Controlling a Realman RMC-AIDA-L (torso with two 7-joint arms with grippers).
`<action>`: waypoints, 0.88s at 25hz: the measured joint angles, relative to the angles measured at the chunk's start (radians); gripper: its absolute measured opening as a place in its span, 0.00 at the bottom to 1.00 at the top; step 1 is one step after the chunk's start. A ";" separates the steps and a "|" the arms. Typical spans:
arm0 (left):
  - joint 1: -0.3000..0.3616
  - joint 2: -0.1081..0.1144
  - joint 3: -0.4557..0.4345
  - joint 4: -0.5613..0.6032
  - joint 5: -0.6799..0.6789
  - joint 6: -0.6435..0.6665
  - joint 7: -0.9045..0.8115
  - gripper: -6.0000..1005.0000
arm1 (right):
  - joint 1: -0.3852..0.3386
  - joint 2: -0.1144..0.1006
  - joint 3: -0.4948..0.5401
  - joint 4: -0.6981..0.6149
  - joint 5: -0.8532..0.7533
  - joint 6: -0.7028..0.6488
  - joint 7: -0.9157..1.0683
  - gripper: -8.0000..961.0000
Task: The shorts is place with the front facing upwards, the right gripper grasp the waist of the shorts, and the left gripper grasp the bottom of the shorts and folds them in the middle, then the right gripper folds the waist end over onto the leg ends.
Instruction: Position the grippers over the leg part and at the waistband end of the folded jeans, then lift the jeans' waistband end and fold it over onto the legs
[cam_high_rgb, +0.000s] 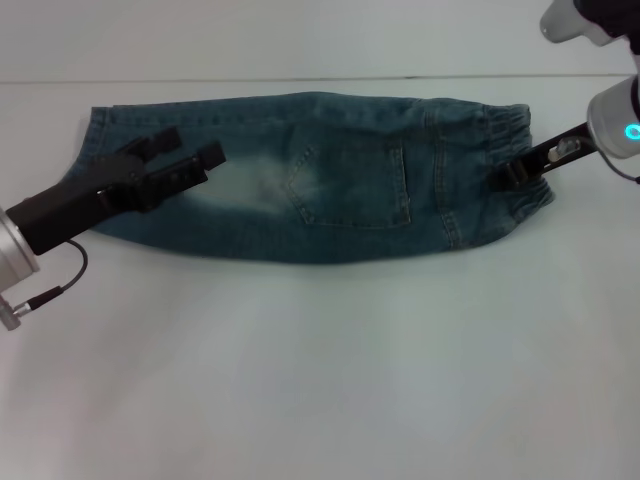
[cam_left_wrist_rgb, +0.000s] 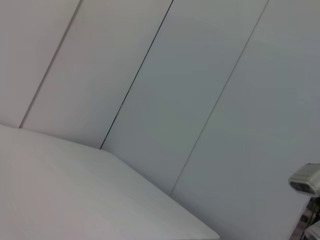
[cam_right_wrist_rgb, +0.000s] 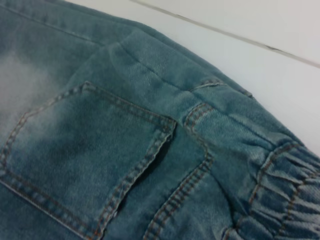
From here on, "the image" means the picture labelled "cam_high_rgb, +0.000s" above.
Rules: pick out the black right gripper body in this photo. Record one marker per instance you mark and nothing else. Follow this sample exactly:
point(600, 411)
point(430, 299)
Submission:
point(555, 155)

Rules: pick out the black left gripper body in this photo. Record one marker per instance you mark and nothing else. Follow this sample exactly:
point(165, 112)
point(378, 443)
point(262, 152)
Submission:
point(65, 210)

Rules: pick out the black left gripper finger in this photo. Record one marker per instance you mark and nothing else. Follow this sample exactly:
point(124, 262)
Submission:
point(185, 172)
point(160, 145)

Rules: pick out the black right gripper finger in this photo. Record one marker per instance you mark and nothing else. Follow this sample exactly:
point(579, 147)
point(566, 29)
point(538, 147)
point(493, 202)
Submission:
point(517, 175)
point(497, 182)

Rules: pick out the blue denim shorts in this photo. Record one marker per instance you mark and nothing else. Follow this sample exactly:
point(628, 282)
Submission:
point(350, 200)

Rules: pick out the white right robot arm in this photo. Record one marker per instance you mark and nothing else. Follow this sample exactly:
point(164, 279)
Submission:
point(615, 130)

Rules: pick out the silver connector plug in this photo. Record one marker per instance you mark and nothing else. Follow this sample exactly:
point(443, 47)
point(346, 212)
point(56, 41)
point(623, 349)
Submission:
point(565, 151)

